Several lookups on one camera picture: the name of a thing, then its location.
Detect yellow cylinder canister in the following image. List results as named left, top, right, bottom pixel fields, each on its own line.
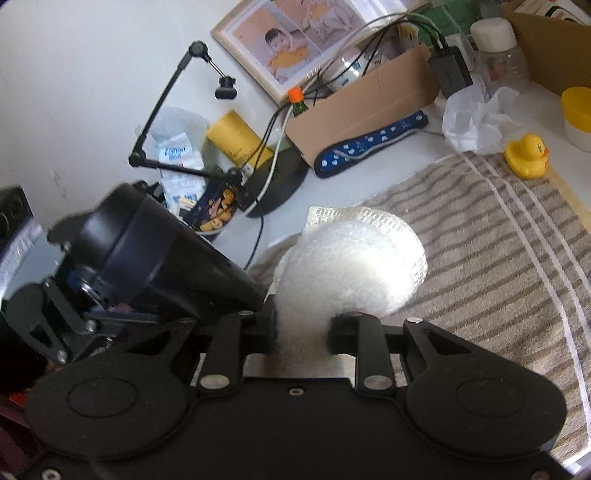
left=205, top=110, right=273, bottom=171

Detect green plastic container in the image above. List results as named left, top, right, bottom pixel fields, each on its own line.
left=419, top=0, right=480, bottom=32

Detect black articulated stand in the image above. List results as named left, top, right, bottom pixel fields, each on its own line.
left=128, top=41, right=242, bottom=187

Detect black thermos bottle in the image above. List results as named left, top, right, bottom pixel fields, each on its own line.
left=47, top=183, right=264, bottom=319

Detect white plastic snack bag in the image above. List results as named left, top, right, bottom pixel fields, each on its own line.
left=144, top=106, right=211, bottom=218

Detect black round stand base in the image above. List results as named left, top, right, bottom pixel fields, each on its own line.
left=245, top=148, right=310, bottom=218

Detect yellow rubber duck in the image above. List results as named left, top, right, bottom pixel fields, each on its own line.
left=504, top=133, right=549, bottom=180

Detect orange cap green bottle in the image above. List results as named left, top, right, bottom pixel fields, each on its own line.
left=287, top=87, right=308, bottom=117

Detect white fluffy cloth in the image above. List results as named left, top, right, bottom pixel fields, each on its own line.
left=271, top=207, right=428, bottom=378

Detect framed baby photo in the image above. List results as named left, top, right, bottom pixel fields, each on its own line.
left=211, top=1, right=427, bottom=103

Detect yellow lid cream jar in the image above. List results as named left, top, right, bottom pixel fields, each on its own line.
left=561, top=87, right=591, bottom=153

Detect black power adapter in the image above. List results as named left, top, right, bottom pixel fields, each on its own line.
left=429, top=46, right=473, bottom=99

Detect crumpled tissue near adapter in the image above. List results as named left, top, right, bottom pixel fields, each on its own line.
left=442, top=85, right=526, bottom=155

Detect blue snack packet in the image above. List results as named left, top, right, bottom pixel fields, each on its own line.
left=182, top=182, right=238, bottom=236

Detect black camera box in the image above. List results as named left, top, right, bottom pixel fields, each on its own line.
left=0, top=186, right=43, bottom=300

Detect white lid clear jar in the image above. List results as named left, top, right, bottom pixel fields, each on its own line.
left=470, top=17, right=531, bottom=97

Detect long cardboard box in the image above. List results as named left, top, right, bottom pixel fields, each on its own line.
left=286, top=44, right=440, bottom=165

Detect small cardboard box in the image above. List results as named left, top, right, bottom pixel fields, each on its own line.
left=501, top=1, right=591, bottom=95

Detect striped beige towel mat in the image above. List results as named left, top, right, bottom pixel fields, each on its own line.
left=244, top=149, right=591, bottom=467

